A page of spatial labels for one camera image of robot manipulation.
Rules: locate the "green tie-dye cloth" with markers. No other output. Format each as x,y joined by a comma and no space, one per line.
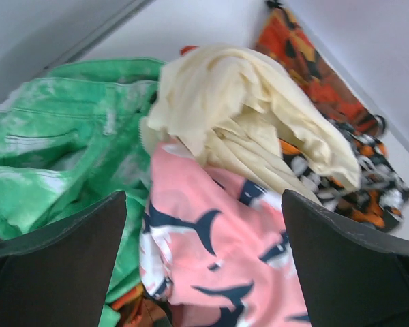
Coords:
71,138

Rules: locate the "orange red camouflage cloth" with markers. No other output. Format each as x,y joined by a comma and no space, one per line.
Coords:
284,40

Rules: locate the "pink shark print cloth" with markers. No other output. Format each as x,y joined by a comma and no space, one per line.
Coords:
214,246

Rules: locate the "orange brown patterned cloth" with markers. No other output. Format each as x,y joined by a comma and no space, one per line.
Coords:
135,309

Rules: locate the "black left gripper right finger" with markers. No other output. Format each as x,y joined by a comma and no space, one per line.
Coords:
350,274

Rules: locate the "black orange white patterned cloth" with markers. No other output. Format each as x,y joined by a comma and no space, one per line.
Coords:
382,195

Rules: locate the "cream cloth with strings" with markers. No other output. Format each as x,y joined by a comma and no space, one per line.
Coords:
231,107

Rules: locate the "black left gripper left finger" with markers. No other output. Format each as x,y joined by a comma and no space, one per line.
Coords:
59,275

